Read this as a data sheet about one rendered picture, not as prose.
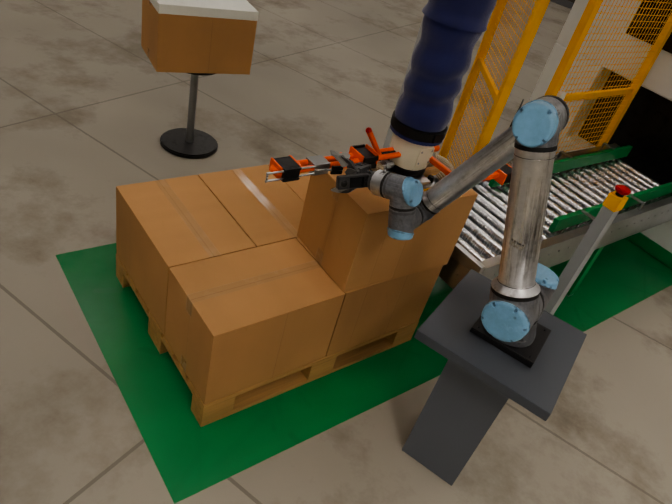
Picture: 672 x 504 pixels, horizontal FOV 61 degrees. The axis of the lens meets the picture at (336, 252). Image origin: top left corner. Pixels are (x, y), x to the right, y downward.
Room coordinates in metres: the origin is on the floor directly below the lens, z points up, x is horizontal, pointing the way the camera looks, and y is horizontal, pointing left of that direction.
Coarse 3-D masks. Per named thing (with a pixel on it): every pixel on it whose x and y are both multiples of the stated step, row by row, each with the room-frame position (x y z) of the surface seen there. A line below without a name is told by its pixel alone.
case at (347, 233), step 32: (320, 192) 2.03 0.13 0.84; (352, 192) 1.93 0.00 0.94; (320, 224) 2.00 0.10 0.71; (352, 224) 1.86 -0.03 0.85; (384, 224) 1.88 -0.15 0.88; (448, 224) 2.14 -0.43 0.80; (320, 256) 1.96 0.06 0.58; (352, 256) 1.82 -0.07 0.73; (384, 256) 1.92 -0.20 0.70; (416, 256) 2.05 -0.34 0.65; (448, 256) 2.20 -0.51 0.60; (352, 288) 1.84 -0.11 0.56
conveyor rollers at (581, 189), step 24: (576, 168) 3.76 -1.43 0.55; (600, 168) 3.91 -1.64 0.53; (624, 168) 4.00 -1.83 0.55; (480, 192) 3.05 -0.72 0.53; (504, 192) 3.15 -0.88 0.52; (552, 192) 3.33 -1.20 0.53; (576, 192) 3.41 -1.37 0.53; (600, 192) 3.50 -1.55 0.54; (480, 216) 2.80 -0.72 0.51; (504, 216) 2.82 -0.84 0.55; (552, 216) 3.00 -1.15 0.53; (480, 240) 2.56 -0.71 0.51
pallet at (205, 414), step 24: (120, 264) 2.04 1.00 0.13; (384, 336) 2.07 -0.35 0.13; (408, 336) 2.21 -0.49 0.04; (336, 360) 1.92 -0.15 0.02; (360, 360) 1.99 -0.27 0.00; (264, 384) 1.58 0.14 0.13; (288, 384) 1.70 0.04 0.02; (192, 408) 1.44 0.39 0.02; (216, 408) 1.42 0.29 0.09; (240, 408) 1.51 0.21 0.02
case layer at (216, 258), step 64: (128, 192) 2.06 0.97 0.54; (192, 192) 2.20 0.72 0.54; (256, 192) 2.36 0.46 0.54; (128, 256) 1.97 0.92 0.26; (192, 256) 1.77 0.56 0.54; (256, 256) 1.88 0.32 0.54; (192, 320) 1.50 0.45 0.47; (256, 320) 1.52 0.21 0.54; (320, 320) 1.74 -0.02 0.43; (384, 320) 2.03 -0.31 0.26; (192, 384) 1.46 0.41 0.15
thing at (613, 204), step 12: (612, 192) 2.49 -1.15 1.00; (612, 204) 2.45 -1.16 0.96; (624, 204) 2.48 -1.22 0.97; (600, 216) 2.47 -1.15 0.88; (612, 216) 2.45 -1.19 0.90; (600, 228) 2.45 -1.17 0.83; (588, 240) 2.46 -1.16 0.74; (600, 240) 2.48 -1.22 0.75; (576, 252) 2.48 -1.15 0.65; (588, 252) 2.44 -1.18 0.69; (576, 264) 2.45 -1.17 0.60; (564, 276) 2.47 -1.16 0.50; (576, 276) 2.47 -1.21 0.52; (564, 288) 2.44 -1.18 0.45; (552, 300) 2.46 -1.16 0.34; (552, 312) 2.46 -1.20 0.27
